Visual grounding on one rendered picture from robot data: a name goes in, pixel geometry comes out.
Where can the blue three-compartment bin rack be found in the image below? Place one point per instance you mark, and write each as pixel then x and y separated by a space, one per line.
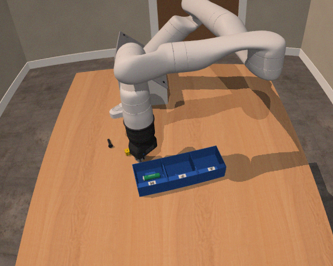
pixel 179 171

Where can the yellow die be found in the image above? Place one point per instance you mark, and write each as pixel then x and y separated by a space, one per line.
pixel 127 152

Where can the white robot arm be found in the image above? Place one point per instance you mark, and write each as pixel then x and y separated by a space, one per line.
pixel 262 52

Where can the green battery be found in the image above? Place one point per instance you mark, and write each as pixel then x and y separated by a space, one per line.
pixel 152 176

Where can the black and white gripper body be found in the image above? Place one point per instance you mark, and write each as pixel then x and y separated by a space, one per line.
pixel 140 130

